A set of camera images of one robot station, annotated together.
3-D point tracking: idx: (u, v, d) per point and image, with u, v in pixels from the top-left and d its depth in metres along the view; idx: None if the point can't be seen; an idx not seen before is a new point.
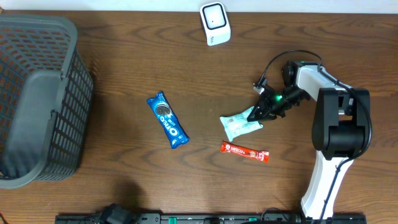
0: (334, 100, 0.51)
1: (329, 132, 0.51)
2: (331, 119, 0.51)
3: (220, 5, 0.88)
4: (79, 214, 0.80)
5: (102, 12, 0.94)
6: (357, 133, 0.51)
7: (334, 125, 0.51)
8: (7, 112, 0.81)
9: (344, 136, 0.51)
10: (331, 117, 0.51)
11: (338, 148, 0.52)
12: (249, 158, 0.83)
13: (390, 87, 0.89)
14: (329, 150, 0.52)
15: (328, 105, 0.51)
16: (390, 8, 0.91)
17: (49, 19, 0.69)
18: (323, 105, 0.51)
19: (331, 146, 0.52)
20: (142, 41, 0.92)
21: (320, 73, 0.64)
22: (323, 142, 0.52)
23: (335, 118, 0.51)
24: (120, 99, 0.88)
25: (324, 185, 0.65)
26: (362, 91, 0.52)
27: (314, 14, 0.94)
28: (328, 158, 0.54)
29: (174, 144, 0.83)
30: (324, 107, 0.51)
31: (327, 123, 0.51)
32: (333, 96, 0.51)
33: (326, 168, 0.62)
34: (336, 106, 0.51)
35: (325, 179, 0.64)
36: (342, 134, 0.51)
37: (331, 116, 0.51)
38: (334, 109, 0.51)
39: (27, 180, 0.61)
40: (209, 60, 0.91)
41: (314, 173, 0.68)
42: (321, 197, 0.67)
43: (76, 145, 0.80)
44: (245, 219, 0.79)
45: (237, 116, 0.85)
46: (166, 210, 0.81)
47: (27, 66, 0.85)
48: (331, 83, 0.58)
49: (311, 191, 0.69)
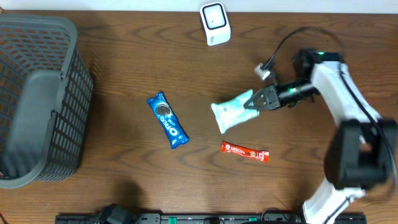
0: (355, 135, 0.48)
1: (347, 170, 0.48)
2: (351, 155, 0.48)
3: (220, 6, 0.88)
4: (79, 214, 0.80)
5: (102, 12, 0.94)
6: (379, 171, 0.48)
7: (353, 162, 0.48)
8: (7, 112, 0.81)
9: (363, 173, 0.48)
10: (351, 152, 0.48)
11: (354, 183, 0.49)
12: (249, 158, 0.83)
13: (390, 87, 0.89)
14: (345, 183, 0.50)
15: (349, 140, 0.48)
16: (390, 8, 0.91)
17: (49, 19, 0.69)
18: (344, 139, 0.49)
19: (349, 182, 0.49)
20: (142, 41, 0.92)
21: (342, 82, 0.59)
22: (340, 178, 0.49)
23: (354, 154, 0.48)
24: (120, 99, 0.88)
25: (331, 205, 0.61)
26: (388, 125, 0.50)
27: (314, 14, 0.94)
28: (340, 190, 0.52)
29: (174, 144, 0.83)
30: (344, 142, 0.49)
31: (344, 160, 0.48)
32: (354, 130, 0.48)
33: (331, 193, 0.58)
34: (356, 142, 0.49)
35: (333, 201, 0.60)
36: (360, 170, 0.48)
37: (350, 151, 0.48)
38: (352, 145, 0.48)
39: (27, 180, 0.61)
40: (209, 60, 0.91)
41: (319, 190, 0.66)
42: (324, 213, 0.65)
43: (76, 145, 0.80)
44: (245, 219, 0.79)
45: (232, 104, 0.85)
46: (166, 210, 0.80)
47: (27, 66, 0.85)
48: (355, 107, 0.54)
49: (314, 202, 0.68)
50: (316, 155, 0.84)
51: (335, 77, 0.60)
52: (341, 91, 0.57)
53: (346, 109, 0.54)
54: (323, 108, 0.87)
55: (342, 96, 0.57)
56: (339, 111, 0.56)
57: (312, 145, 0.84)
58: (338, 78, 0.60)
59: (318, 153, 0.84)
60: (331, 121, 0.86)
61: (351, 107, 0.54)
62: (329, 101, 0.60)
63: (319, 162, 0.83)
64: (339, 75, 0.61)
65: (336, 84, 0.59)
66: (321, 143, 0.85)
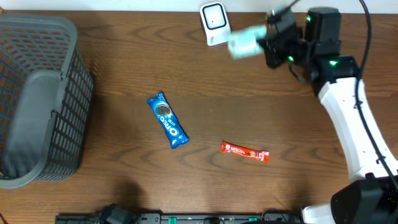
0: (372, 196, 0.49)
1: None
2: (364, 214, 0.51)
3: (220, 6, 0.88)
4: (79, 214, 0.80)
5: (102, 12, 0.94)
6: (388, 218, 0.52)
7: (365, 217, 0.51)
8: (7, 112, 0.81)
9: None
10: (365, 213, 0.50)
11: None
12: (249, 158, 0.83)
13: (390, 87, 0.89)
14: None
15: (364, 204, 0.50)
16: (390, 8, 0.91)
17: (49, 19, 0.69)
18: (359, 204, 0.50)
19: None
20: (142, 41, 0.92)
21: (359, 114, 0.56)
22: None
23: (368, 214, 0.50)
24: (120, 99, 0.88)
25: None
26: None
27: None
28: None
29: (174, 144, 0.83)
30: (359, 205, 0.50)
31: (357, 217, 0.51)
32: (370, 194, 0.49)
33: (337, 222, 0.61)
34: (372, 203, 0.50)
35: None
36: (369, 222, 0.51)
37: (364, 210, 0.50)
38: (368, 203, 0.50)
39: (27, 180, 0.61)
40: (209, 60, 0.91)
41: (322, 212, 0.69)
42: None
43: (76, 145, 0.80)
44: (245, 219, 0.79)
45: (240, 40, 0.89)
46: (166, 210, 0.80)
47: (27, 66, 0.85)
48: (374, 157, 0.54)
49: (316, 218, 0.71)
50: (316, 155, 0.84)
51: (351, 107, 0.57)
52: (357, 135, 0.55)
53: (363, 158, 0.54)
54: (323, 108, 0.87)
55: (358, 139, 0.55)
56: (354, 150, 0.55)
57: (312, 145, 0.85)
58: (355, 107, 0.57)
59: (318, 153, 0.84)
60: (331, 121, 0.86)
61: (370, 155, 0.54)
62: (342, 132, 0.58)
63: (319, 162, 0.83)
64: (357, 106, 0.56)
65: (350, 116, 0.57)
66: (321, 143, 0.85)
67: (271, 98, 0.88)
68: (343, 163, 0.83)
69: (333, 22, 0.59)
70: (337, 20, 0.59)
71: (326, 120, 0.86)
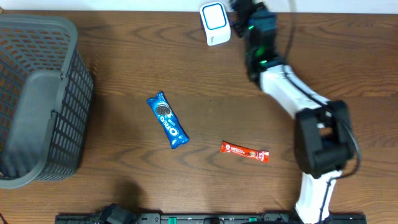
0: (311, 122, 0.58)
1: (315, 156, 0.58)
2: (314, 143, 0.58)
3: (220, 5, 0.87)
4: (79, 214, 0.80)
5: (102, 12, 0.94)
6: (341, 148, 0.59)
7: (317, 148, 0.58)
8: (7, 111, 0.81)
9: (327, 154, 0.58)
10: (314, 140, 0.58)
11: (326, 165, 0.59)
12: (249, 158, 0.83)
13: (390, 87, 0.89)
14: (319, 169, 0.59)
15: (308, 130, 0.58)
16: (390, 8, 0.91)
17: (49, 19, 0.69)
18: (303, 131, 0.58)
19: (319, 167, 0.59)
20: (142, 41, 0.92)
21: (288, 81, 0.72)
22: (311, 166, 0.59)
23: (317, 142, 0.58)
24: (120, 99, 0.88)
25: (320, 190, 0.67)
26: (337, 104, 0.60)
27: (314, 14, 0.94)
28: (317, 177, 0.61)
29: (174, 144, 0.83)
30: (305, 134, 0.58)
31: (310, 149, 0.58)
32: (310, 121, 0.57)
33: (318, 184, 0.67)
34: (315, 129, 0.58)
35: (319, 184, 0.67)
36: (324, 153, 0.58)
37: (311, 136, 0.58)
38: (312, 132, 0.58)
39: (27, 180, 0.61)
40: (209, 60, 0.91)
41: (303, 190, 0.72)
42: (316, 204, 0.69)
43: (76, 145, 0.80)
44: (245, 219, 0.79)
45: None
46: (166, 210, 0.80)
47: (27, 66, 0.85)
48: (304, 99, 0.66)
49: (305, 201, 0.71)
50: None
51: (281, 79, 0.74)
52: (290, 92, 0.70)
53: (298, 104, 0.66)
54: None
55: (291, 93, 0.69)
56: (293, 106, 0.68)
57: None
58: (285, 78, 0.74)
59: None
60: None
61: (302, 101, 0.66)
62: (285, 99, 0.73)
63: None
64: (284, 76, 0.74)
65: (283, 84, 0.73)
66: None
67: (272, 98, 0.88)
68: None
69: (269, 36, 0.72)
70: (272, 32, 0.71)
71: None
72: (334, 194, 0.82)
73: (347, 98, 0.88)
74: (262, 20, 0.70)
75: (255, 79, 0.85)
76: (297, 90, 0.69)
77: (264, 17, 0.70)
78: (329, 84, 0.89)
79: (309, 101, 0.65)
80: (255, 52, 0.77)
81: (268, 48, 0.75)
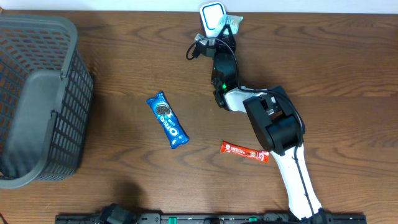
0: (256, 104, 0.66)
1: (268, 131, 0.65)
2: (263, 121, 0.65)
3: (220, 6, 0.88)
4: (79, 214, 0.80)
5: (102, 12, 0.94)
6: (289, 120, 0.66)
7: (268, 125, 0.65)
8: (7, 112, 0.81)
9: (279, 129, 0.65)
10: (263, 118, 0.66)
11: (282, 139, 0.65)
12: (249, 158, 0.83)
13: (390, 87, 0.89)
14: (277, 144, 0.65)
15: (255, 111, 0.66)
16: (390, 8, 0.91)
17: (49, 19, 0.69)
18: (252, 112, 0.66)
19: (277, 143, 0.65)
20: (142, 41, 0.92)
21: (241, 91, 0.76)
22: (269, 142, 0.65)
23: (267, 120, 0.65)
24: (119, 99, 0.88)
25: (292, 170, 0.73)
26: (276, 88, 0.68)
27: (314, 14, 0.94)
28: (282, 153, 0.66)
29: (174, 144, 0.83)
30: (253, 114, 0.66)
31: (263, 127, 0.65)
32: (254, 102, 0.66)
33: (286, 163, 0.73)
34: (261, 109, 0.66)
35: (288, 163, 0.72)
36: (276, 127, 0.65)
37: (260, 115, 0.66)
38: (260, 114, 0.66)
39: (27, 180, 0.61)
40: (209, 60, 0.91)
41: (283, 177, 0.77)
42: (296, 186, 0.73)
43: (76, 145, 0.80)
44: (245, 219, 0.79)
45: None
46: (166, 210, 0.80)
47: (27, 66, 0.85)
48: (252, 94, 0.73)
49: (290, 193, 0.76)
50: (317, 155, 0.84)
51: (236, 91, 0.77)
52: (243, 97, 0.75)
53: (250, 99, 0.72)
54: (323, 109, 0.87)
55: (242, 96, 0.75)
56: None
57: (313, 145, 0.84)
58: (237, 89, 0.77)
59: (318, 154, 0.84)
60: (331, 121, 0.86)
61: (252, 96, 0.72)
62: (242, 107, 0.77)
63: (319, 162, 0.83)
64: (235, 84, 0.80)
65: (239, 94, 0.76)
66: (321, 143, 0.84)
67: None
68: (342, 163, 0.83)
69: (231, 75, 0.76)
70: (232, 71, 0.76)
71: (326, 120, 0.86)
72: (334, 194, 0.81)
73: (347, 98, 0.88)
74: (223, 64, 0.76)
75: (224, 106, 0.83)
76: (248, 92, 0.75)
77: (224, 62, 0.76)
78: (329, 84, 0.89)
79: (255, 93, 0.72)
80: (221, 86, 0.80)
81: (230, 81, 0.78)
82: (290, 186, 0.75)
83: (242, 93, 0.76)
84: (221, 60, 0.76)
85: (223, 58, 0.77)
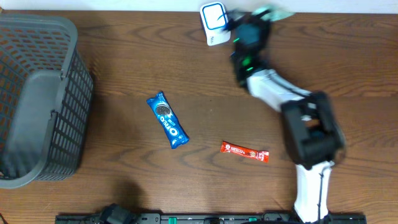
0: (296, 113, 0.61)
1: (303, 145, 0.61)
2: (300, 132, 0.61)
3: (220, 5, 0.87)
4: (78, 214, 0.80)
5: (101, 12, 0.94)
6: (326, 135, 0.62)
7: (305, 138, 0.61)
8: (7, 112, 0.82)
9: (315, 142, 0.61)
10: (300, 129, 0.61)
11: (315, 155, 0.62)
12: (249, 158, 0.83)
13: (390, 87, 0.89)
14: (309, 158, 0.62)
15: (293, 119, 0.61)
16: (391, 8, 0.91)
17: (49, 19, 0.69)
18: (290, 122, 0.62)
19: (310, 157, 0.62)
20: (142, 41, 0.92)
21: (272, 82, 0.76)
22: (301, 155, 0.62)
23: (303, 132, 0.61)
24: (119, 99, 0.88)
25: (314, 184, 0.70)
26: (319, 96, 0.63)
27: (314, 14, 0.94)
28: (309, 166, 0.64)
29: (174, 144, 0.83)
30: (290, 122, 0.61)
31: (298, 139, 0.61)
32: (294, 111, 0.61)
33: (311, 176, 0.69)
34: (300, 119, 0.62)
35: (312, 177, 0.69)
36: (312, 141, 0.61)
37: (297, 126, 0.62)
38: (298, 124, 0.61)
39: (28, 180, 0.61)
40: (209, 59, 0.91)
41: (300, 183, 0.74)
42: (312, 198, 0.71)
43: (76, 145, 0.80)
44: (245, 219, 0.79)
45: None
46: (166, 210, 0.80)
47: (27, 66, 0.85)
48: (286, 93, 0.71)
49: (301, 200, 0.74)
50: None
51: (265, 80, 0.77)
52: (273, 89, 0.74)
53: (282, 97, 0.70)
54: None
55: (273, 88, 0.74)
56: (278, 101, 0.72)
57: None
58: (268, 79, 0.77)
59: None
60: None
61: (285, 95, 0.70)
62: (269, 97, 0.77)
63: None
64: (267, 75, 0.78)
65: (267, 85, 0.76)
66: None
67: None
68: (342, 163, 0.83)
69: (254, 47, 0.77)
70: (254, 44, 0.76)
71: None
72: (334, 194, 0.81)
73: (347, 98, 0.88)
74: (245, 33, 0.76)
75: (245, 87, 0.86)
76: (281, 88, 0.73)
77: (247, 32, 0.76)
78: (329, 84, 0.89)
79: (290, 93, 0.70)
80: (242, 61, 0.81)
81: (253, 58, 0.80)
82: (305, 195, 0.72)
83: (277, 86, 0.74)
84: (243, 30, 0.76)
85: (246, 28, 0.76)
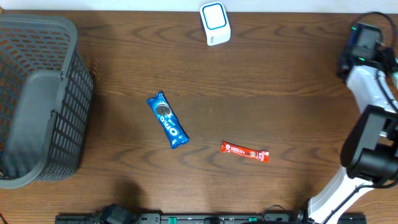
0: (377, 122, 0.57)
1: (362, 152, 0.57)
2: (369, 140, 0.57)
3: (220, 5, 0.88)
4: (78, 214, 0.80)
5: (102, 12, 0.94)
6: (391, 162, 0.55)
7: (369, 149, 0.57)
8: (7, 111, 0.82)
9: (375, 160, 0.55)
10: (370, 137, 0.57)
11: (365, 170, 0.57)
12: (249, 158, 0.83)
13: (390, 87, 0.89)
14: (356, 168, 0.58)
15: (371, 125, 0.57)
16: (391, 8, 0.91)
17: (48, 19, 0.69)
18: (366, 124, 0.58)
19: (359, 167, 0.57)
20: (142, 40, 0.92)
21: (375, 82, 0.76)
22: (352, 160, 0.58)
23: (372, 142, 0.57)
24: (119, 99, 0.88)
25: (344, 191, 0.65)
26: None
27: (314, 14, 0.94)
28: (352, 175, 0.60)
29: (174, 144, 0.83)
30: (366, 125, 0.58)
31: (361, 144, 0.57)
32: (376, 117, 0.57)
33: (345, 186, 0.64)
34: (378, 128, 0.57)
35: (346, 186, 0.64)
36: (374, 157, 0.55)
37: (370, 132, 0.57)
38: (372, 131, 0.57)
39: (27, 180, 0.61)
40: (209, 59, 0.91)
41: (328, 186, 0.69)
42: (333, 205, 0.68)
43: (76, 145, 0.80)
44: (245, 219, 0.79)
45: None
46: (166, 210, 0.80)
47: (27, 66, 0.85)
48: (383, 100, 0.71)
49: (320, 200, 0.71)
50: (316, 155, 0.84)
51: (370, 78, 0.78)
52: (373, 90, 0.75)
53: (377, 101, 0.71)
54: (323, 108, 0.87)
55: (369, 82, 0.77)
56: (371, 101, 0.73)
57: (312, 145, 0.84)
58: (373, 79, 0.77)
59: (318, 153, 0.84)
60: (331, 121, 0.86)
61: (380, 101, 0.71)
62: (364, 94, 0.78)
63: (319, 162, 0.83)
64: (375, 78, 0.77)
65: (369, 82, 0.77)
66: (321, 143, 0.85)
67: (271, 98, 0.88)
68: None
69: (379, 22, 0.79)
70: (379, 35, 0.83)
71: (326, 120, 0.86)
72: None
73: (347, 98, 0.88)
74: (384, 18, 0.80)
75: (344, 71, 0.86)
76: (380, 93, 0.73)
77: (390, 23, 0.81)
78: (329, 84, 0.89)
79: (387, 104, 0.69)
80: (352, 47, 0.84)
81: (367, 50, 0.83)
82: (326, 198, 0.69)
83: (376, 88, 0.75)
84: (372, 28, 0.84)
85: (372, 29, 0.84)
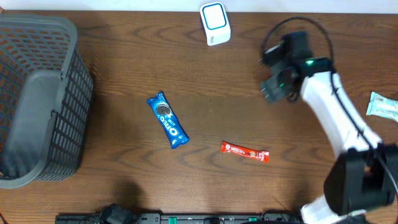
0: (357, 169, 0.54)
1: (349, 201, 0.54)
2: (352, 190, 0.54)
3: (220, 5, 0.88)
4: (79, 214, 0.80)
5: (101, 12, 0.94)
6: (379, 195, 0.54)
7: (356, 196, 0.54)
8: (7, 111, 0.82)
9: (365, 201, 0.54)
10: (353, 186, 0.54)
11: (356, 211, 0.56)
12: (249, 158, 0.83)
13: (390, 87, 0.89)
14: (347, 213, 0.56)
15: (351, 175, 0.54)
16: (390, 8, 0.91)
17: (49, 19, 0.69)
18: (346, 175, 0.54)
19: (350, 211, 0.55)
20: (142, 41, 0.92)
21: (337, 100, 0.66)
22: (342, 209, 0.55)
23: (357, 189, 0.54)
24: (120, 100, 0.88)
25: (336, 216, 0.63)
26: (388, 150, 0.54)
27: (314, 14, 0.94)
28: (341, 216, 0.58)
29: (174, 144, 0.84)
30: (346, 177, 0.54)
31: (349, 195, 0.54)
32: (354, 163, 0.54)
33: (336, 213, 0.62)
34: (357, 175, 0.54)
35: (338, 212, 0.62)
36: (362, 199, 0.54)
37: (352, 182, 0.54)
38: (353, 180, 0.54)
39: (27, 180, 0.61)
40: (209, 59, 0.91)
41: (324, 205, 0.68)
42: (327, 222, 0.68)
43: (76, 145, 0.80)
44: (245, 219, 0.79)
45: None
46: (166, 210, 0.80)
47: (27, 66, 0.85)
48: (354, 130, 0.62)
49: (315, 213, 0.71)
50: (316, 155, 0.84)
51: (329, 94, 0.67)
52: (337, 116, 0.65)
53: (347, 135, 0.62)
54: None
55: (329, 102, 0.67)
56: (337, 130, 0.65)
57: (312, 145, 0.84)
58: (333, 94, 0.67)
59: (318, 153, 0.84)
60: None
61: (352, 134, 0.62)
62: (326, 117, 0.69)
63: (319, 161, 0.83)
64: (333, 93, 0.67)
65: (331, 104, 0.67)
66: (321, 143, 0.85)
67: None
68: None
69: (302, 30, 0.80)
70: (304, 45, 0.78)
71: None
72: None
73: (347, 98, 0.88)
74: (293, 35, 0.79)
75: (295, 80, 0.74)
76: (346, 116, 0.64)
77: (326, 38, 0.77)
78: None
79: (359, 135, 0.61)
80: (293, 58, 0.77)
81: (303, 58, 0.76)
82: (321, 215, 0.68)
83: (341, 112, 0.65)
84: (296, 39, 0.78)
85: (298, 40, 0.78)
